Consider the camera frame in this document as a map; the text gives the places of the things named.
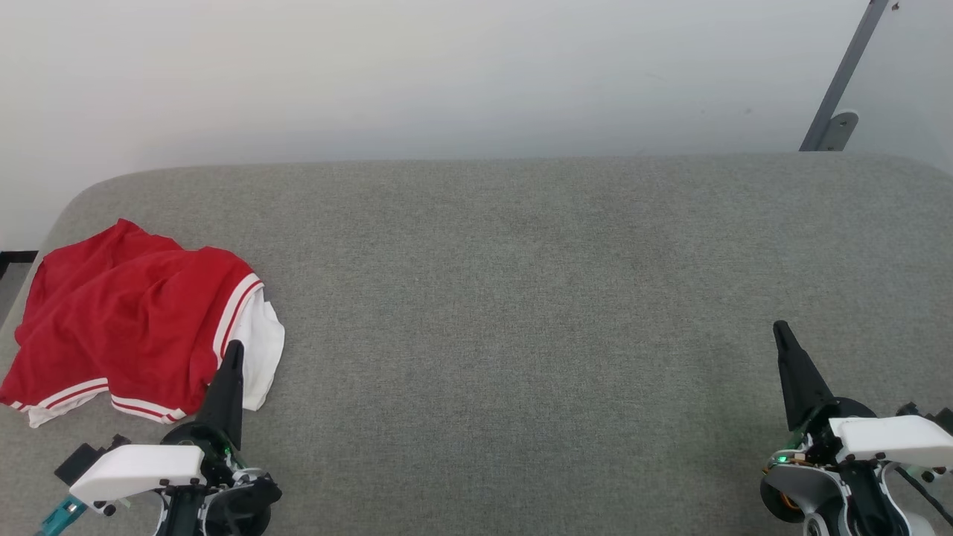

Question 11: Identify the red and white garment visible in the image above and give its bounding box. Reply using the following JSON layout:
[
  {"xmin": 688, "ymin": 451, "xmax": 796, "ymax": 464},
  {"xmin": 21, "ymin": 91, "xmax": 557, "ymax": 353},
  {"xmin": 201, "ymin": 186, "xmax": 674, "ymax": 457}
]
[{"xmin": 0, "ymin": 218, "xmax": 286, "ymax": 429}]

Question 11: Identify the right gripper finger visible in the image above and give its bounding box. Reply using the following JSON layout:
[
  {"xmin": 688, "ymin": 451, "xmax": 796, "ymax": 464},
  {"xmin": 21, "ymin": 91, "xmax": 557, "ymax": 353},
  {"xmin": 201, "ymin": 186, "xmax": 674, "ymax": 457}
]
[{"xmin": 772, "ymin": 320, "xmax": 835, "ymax": 433}]

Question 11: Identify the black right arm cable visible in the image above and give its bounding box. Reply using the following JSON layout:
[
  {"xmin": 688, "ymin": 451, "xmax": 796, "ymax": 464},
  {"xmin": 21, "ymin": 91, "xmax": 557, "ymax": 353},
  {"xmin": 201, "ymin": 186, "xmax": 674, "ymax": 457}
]
[{"xmin": 896, "ymin": 466, "xmax": 953, "ymax": 523}]

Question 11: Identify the grey metal post with bracket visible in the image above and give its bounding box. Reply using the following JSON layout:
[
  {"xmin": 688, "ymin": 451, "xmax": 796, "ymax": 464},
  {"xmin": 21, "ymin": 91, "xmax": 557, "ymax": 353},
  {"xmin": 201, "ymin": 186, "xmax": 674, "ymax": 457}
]
[{"xmin": 799, "ymin": 0, "xmax": 892, "ymax": 152}]

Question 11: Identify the grey fabric sofa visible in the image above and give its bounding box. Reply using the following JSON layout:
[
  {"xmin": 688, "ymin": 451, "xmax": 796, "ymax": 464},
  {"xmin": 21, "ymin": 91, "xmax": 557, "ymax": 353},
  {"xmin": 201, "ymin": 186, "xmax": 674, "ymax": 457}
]
[{"xmin": 0, "ymin": 153, "xmax": 953, "ymax": 536}]

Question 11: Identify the black skirting strip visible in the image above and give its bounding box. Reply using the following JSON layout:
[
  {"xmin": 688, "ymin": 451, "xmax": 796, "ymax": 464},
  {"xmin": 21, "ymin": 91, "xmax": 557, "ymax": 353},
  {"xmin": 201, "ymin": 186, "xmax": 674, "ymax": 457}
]
[{"xmin": 0, "ymin": 251, "xmax": 38, "ymax": 281}]

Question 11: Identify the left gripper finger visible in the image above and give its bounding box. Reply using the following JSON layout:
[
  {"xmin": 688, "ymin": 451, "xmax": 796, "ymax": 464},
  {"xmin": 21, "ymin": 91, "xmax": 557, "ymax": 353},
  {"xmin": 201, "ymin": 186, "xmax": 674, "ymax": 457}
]
[{"xmin": 198, "ymin": 339, "xmax": 246, "ymax": 452}]

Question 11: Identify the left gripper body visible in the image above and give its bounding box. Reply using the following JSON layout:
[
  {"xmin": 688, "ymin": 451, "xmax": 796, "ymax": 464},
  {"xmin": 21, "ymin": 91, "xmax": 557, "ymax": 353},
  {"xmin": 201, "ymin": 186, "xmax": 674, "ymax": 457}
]
[{"xmin": 160, "ymin": 421, "xmax": 284, "ymax": 536}]

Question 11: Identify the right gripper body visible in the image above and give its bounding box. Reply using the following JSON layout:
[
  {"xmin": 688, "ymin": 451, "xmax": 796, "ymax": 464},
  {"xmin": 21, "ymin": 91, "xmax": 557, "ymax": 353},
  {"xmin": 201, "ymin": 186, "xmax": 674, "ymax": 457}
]
[{"xmin": 759, "ymin": 398, "xmax": 896, "ymax": 536}]

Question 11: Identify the teal cable connector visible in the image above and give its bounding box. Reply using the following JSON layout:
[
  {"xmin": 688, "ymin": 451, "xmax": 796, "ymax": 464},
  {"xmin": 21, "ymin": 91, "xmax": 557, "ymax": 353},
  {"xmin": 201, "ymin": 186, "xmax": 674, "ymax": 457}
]
[{"xmin": 34, "ymin": 495, "xmax": 87, "ymax": 536}]

